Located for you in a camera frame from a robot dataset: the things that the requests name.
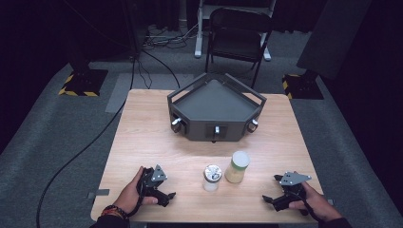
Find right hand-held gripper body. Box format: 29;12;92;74
279;171;312;199

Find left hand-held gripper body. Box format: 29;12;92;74
136;164;168;199

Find person's right hand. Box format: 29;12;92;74
288;183;334;222

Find person's left hand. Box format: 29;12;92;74
113;166;159;215

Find yellowish jar with white lid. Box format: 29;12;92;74
223;150;251;184

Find clear jar with silver lid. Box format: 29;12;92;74
201;163;223;193

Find grey tape strip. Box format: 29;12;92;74
86;188;110;200

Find grey floor mat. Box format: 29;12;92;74
105;73;196;114

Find black stand base striped tape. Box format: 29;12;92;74
57;50;109;98
281;69;325;101

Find black corner rack with hooks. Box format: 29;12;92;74
166;72;268;144

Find black folding chair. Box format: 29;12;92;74
204;7;274;89

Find dark tilted panel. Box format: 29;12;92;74
296;0;373;81

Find black wrist strap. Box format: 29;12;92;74
296;191;321;222
125;189;145;219

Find beaded bracelets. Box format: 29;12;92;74
100;204;129;221

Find long black cable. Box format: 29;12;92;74
35;55;137;228

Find thin black cable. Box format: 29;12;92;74
136;48;182;90

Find bundle of cables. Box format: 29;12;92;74
142;23;199;50

